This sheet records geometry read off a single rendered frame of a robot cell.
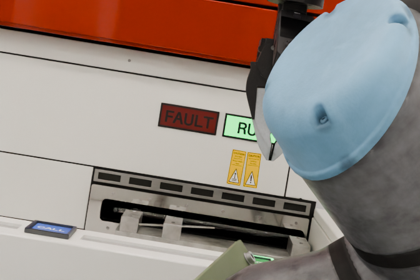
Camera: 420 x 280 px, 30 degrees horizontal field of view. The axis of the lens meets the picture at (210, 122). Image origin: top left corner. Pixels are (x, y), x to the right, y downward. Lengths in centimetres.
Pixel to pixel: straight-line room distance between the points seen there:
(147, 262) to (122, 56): 69
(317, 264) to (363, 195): 11
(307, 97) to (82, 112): 113
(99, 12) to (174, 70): 19
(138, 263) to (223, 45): 65
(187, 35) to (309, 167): 104
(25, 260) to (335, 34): 58
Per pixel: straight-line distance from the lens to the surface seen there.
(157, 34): 152
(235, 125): 156
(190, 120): 156
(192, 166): 157
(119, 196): 158
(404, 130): 48
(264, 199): 159
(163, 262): 97
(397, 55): 48
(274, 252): 152
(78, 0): 155
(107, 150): 159
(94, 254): 97
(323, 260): 60
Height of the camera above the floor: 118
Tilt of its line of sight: 3 degrees down
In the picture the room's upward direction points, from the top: 9 degrees clockwise
